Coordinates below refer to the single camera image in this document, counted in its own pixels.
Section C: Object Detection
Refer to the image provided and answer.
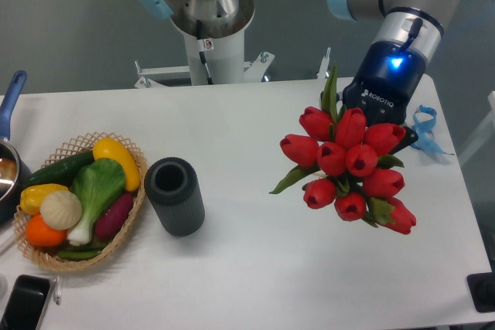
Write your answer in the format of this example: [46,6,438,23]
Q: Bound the green cucumber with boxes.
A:
[24,151,94,188]

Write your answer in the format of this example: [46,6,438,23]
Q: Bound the black device at table edge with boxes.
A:
[466,272,494,313]

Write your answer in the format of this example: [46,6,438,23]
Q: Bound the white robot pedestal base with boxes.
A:
[128,0,256,87]

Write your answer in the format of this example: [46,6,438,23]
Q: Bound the woven wicker basket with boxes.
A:
[12,132,148,273]

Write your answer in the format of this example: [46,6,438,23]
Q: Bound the red tulip bouquet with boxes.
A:
[272,68,417,235]

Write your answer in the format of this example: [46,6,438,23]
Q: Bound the yellow squash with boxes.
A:
[92,137,141,192]

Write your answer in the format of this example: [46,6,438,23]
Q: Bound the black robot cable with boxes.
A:
[195,19,215,86]

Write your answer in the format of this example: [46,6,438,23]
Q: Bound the green bok choy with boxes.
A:
[67,158,125,247]

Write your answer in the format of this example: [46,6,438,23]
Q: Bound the purple sweet potato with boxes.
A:
[94,192,134,241]

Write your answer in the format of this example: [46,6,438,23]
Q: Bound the green pea pods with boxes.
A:
[56,244,108,261]

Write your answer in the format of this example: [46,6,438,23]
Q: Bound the black smartphone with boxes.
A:
[1,274,52,330]

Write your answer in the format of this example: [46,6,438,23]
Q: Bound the light blue ribbon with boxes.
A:
[411,104,454,156]

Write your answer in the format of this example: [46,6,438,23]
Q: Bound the cream steamed bun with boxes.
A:
[39,191,82,230]

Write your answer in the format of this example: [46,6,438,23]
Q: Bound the dark grey ribbed vase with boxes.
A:
[144,157,205,236]

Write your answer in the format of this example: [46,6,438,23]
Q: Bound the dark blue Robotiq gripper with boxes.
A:
[320,41,426,155]

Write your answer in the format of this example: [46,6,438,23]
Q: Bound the yellow bell pepper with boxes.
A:
[20,183,69,216]

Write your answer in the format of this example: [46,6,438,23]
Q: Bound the blue handled saucepan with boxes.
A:
[1,70,31,223]

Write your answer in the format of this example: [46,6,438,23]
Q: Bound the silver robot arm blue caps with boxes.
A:
[326,0,461,125]

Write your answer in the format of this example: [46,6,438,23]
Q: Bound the orange fruit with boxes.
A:
[25,214,67,247]

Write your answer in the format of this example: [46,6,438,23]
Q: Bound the white metal mounting frame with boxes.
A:
[134,46,332,89]

